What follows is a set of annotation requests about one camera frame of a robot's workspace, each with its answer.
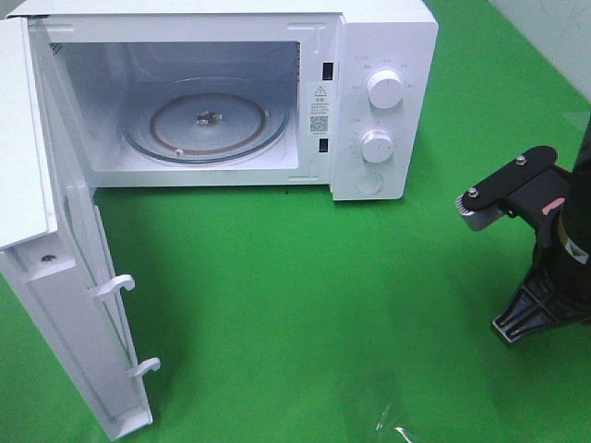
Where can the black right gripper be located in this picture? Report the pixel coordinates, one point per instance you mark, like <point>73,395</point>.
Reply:
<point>556,290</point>

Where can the round door release button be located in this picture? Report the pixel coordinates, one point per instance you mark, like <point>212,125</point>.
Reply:
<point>369,184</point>

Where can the white microwave door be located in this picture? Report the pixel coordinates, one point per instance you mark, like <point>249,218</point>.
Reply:
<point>54,251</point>

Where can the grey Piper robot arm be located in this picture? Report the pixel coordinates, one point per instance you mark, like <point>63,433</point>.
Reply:
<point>582,157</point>

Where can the clear tape strip front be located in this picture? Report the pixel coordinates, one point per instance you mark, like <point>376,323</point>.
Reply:
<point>387,429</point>

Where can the white lower timer knob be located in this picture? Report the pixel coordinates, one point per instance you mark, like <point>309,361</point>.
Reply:
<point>376,146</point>

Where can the white upper power knob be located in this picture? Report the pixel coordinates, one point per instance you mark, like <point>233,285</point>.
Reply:
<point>385,89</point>

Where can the white microwave oven body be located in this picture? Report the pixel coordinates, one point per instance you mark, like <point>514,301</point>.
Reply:
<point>321,53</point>

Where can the glass microwave turntable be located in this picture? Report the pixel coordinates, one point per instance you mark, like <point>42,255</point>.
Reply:
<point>207,120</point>

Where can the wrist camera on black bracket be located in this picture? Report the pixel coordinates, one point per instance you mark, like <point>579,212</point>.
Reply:
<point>503,184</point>

